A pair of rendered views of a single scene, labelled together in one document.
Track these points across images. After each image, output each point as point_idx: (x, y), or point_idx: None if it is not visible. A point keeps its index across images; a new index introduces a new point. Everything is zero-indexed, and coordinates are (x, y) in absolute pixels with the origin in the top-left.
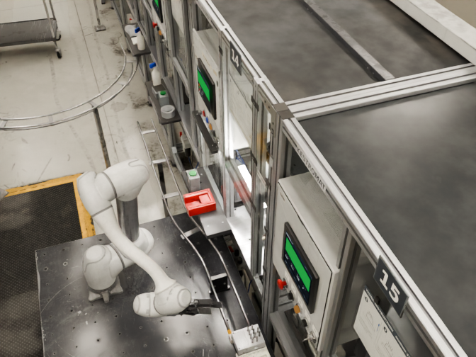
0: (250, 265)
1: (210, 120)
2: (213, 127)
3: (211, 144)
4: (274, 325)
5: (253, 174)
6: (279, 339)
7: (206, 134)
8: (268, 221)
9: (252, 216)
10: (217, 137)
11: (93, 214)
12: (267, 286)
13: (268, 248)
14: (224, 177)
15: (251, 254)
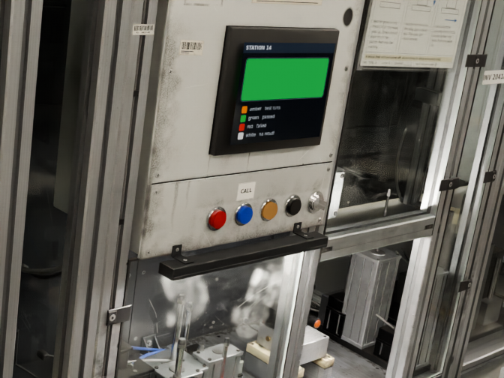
0: (404, 373)
1: (257, 201)
2: (282, 198)
3: (305, 236)
4: (475, 363)
5: (464, 105)
6: (487, 365)
7: (270, 244)
8: (499, 144)
9: (439, 220)
10: (316, 193)
11: None
12: (467, 310)
13: (489, 208)
14: (309, 301)
15: (416, 331)
